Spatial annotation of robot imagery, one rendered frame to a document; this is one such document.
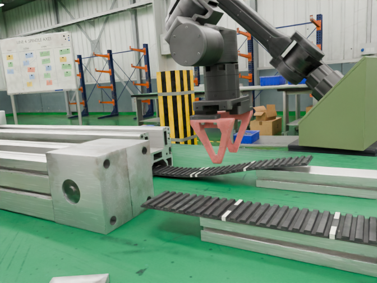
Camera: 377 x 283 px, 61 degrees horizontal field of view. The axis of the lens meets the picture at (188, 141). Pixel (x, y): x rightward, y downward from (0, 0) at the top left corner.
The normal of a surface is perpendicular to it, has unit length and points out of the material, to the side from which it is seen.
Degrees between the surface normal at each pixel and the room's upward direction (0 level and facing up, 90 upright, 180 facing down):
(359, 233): 0
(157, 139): 90
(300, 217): 0
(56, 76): 90
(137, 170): 90
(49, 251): 0
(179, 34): 91
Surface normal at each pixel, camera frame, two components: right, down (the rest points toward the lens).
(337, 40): -0.57, 0.18
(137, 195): 0.87, 0.04
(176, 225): -0.07, -0.98
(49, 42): -0.26, 0.19
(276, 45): -0.41, 0.33
